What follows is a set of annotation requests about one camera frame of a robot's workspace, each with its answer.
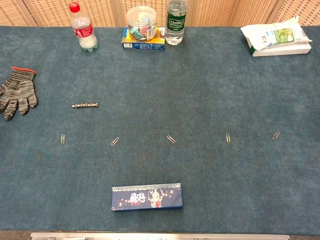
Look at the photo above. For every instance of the green label water bottle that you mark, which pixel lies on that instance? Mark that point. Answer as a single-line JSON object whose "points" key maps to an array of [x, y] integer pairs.
{"points": [[175, 30]]}

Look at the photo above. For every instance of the blue yellow cardboard box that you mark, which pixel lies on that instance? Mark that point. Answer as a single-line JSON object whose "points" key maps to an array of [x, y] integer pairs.
{"points": [[143, 46]]}

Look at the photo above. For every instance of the grey knit work glove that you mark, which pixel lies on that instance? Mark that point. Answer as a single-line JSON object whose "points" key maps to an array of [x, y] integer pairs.
{"points": [[17, 90]]}

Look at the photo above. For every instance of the beige woven folding screen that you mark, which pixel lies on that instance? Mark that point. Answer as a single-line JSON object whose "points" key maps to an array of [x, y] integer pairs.
{"points": [[45, 12]]}

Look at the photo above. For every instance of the clear jar of colourful clips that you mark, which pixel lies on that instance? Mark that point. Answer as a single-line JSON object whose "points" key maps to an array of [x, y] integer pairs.
{"points": [[141, 22]]}

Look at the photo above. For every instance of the aluminium rail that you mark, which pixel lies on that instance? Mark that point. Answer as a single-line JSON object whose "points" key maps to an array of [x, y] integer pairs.
{"points": [[160, 235]]}

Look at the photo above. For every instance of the flat white box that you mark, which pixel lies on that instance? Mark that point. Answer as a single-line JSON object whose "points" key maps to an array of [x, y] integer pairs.
{"points": [[282, 51]]}

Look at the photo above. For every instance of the red label soda bottle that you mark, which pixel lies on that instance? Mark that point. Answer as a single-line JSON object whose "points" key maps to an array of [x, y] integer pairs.
{"points": [[83, 32]]}

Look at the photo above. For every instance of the paper clip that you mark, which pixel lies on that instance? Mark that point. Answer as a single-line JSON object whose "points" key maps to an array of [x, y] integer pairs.
{"points": [[276, 136], [115, 141], [62, 139], [171, 139], [228, 138]]}

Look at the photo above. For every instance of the dark blue pencil box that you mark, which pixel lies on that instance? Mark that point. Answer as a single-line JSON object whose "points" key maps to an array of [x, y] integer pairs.
{"points": [[140, 200]]}

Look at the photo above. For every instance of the teal felt table cloth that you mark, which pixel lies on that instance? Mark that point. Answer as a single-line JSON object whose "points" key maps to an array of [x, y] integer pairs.
{"points": [[175, 100]]}

